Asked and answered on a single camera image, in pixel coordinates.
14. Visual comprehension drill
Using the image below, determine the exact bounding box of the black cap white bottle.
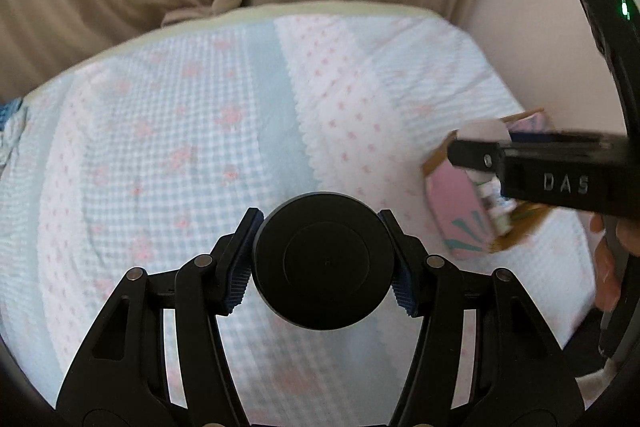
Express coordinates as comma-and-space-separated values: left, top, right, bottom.
252, 193, 395, 331

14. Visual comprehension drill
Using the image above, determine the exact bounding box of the person right hand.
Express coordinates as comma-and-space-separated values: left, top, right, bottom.
593, 219, 640, 312

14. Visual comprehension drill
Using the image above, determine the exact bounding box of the green white jar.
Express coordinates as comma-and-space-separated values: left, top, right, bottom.
476, 179, 518, 236

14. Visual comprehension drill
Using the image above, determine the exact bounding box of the cardboard box pink lining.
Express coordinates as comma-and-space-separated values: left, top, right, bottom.
422, 109, 552, 259

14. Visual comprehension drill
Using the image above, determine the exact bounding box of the blue checkered floral blanket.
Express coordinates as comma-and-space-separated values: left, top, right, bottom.
1, 14, 594, 426

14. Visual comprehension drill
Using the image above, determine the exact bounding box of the pale green mattress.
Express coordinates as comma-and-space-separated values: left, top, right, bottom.
29, 0, 452, 103

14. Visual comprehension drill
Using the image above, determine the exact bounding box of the blue patterned cloth item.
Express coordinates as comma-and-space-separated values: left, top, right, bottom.
0, 98, 28, 168

